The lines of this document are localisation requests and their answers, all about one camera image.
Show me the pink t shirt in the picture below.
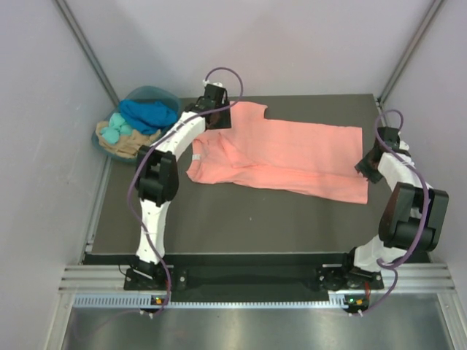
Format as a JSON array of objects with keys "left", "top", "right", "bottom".
[{"left": 187, "top": 102, "right": 368, "bottom": 204}]

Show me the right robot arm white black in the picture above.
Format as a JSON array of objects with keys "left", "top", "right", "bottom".
[{"left": 317, "top": 127, "right": 449, "bottom": 291}]

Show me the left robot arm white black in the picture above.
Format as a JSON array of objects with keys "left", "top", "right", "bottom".
[{"left": 124, "top": 82, "right": 231, "bottom": 291}]

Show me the blue t shirt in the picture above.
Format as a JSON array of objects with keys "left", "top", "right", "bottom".
[{"left": 119, "top": 100, "right": 177, "bottom": 135}]

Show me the teal laundry basket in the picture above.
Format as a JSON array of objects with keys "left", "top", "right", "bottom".
[{"left": 91, "top": 85, "right": 182, "bottom": 165}]

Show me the beige t shirt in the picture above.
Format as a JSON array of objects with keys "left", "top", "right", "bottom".
[{"left": 95, "top": 121, "right": 162, "bottom": 160}]

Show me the light turquoise t shirt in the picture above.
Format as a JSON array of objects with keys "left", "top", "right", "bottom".
[{"left": 99, "top": 112, "right": 133, "bottom": 145}]

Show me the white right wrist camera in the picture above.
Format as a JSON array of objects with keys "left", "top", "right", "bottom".
[{"left": 397, "top": 139, "right": 409, "bottom": 154}]

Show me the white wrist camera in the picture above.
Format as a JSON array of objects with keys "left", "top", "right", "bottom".
[
  {"left": 202, "top": 79, "right": 224, "bottom": 88},
  {"left": 397, "top": 139, "right": 409, "bottom": 154}
]

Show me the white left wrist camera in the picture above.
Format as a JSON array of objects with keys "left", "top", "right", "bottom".
[{"left": 202, "top": 79, "right": 224, "bottom": 88}]

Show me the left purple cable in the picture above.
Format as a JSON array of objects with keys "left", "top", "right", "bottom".
[{"left": 126, "top": 66, "right": 244, "bottom": 316}]

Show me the purple cable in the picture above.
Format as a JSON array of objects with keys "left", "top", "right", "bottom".
[
  {"left": 126, "top": 66, "right": 244, "bottom": 316},
  {"left": 360, "top": 109, "right": 435, "bottom": 316}
]

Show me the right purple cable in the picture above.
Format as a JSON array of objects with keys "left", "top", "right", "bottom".
[{"left": 360, "top": 109, "right": 435, "bottom": 316}]

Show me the aluminium rail front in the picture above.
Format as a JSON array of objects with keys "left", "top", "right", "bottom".
[{"left": 58, "top": 263, "right": 455, "bottom": 294}]

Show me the right aluminium frame post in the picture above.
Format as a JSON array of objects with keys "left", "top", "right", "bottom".
[{"left": 376, "top": 0, "right": 447, "bottom": 110}]

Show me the aluminium frame post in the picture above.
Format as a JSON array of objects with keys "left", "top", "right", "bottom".
[
  {"left": 52, "top": 0, "right": 120, "bottom": 106},
  {"left": 376, "top": 0, "right": 447, "bottom": 110}
]

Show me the left aluminium frame post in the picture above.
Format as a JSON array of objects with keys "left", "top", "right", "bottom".
[{"left": 52, "top": 0, "right": 120, "bottom": 106}]

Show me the grey slotted cable duct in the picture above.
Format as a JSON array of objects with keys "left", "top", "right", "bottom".
[{"left": 73, "top": 294, "right": 366, "bottom": 310}]

